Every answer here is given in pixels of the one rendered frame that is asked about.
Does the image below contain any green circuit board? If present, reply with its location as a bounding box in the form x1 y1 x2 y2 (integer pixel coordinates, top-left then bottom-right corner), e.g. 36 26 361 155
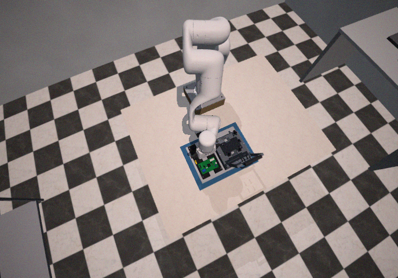
198 157 219 175

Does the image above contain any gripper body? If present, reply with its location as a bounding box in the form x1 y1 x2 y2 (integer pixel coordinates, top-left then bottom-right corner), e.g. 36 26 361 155
196 145 216 159

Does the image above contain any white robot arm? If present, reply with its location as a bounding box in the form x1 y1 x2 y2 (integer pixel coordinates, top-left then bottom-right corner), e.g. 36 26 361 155
182 17 231 153

